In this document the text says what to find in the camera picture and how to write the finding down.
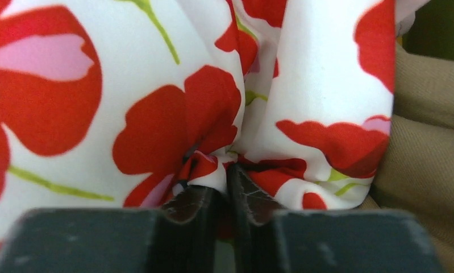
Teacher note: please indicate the red white patterned garment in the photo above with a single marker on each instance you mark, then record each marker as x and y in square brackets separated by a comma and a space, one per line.
[127, 103]

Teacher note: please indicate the tan brown garment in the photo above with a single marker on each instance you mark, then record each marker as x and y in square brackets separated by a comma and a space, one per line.
[417, 172]

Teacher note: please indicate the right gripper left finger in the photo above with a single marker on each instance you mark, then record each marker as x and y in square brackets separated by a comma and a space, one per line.
[176, 237]

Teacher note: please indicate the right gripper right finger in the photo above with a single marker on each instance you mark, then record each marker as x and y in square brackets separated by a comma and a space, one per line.
[270, 238]

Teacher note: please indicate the olive green plastic basket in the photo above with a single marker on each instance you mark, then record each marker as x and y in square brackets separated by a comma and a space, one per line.
[432, 33]

